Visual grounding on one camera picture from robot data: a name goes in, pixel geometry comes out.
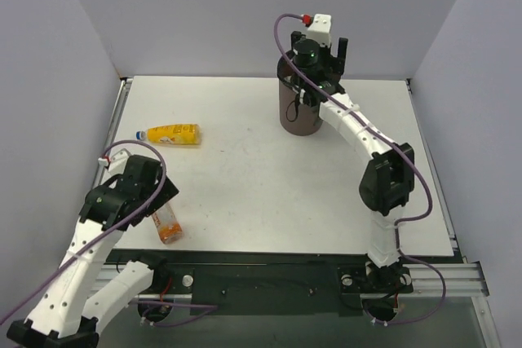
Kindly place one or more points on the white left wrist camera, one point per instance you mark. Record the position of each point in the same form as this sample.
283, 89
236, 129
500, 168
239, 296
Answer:
114, 159

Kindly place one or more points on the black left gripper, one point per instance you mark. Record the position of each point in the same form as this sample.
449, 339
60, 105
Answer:
164, 192

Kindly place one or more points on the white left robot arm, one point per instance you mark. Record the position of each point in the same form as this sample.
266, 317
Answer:
68, 315

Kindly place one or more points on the brown cylindrical bin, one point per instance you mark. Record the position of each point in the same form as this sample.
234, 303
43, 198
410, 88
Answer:
296, 118

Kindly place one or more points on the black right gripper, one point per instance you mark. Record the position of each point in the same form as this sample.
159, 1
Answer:
342, 48

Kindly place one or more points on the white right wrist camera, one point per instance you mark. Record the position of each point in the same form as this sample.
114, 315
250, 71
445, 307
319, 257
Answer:
318, 28

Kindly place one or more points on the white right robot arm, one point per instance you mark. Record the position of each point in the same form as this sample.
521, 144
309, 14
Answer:
387, 180

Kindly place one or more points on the yellow label bottle blue cap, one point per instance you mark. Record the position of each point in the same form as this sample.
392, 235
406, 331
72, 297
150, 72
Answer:
184, 135

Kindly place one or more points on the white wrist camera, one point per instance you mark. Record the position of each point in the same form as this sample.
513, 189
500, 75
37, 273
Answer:
114, 159
318, 28

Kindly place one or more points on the orange tea bottle white cap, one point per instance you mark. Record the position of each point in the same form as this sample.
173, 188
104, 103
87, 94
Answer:
167, 225

